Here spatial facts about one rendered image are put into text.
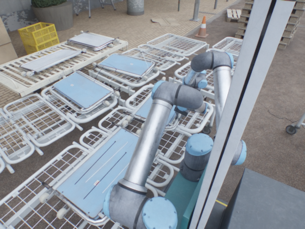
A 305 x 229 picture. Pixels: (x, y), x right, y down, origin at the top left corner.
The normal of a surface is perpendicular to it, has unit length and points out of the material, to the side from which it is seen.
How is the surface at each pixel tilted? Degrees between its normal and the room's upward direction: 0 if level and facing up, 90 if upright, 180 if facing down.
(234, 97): 90
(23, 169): 0
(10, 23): 90
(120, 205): 33
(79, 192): 5
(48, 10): 101
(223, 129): 90
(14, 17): 90
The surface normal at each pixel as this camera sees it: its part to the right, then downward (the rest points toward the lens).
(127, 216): -0.29, -0.08
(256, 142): 0.00, -0.77
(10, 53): 0.91, 0.27
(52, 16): 0.22, 0.76
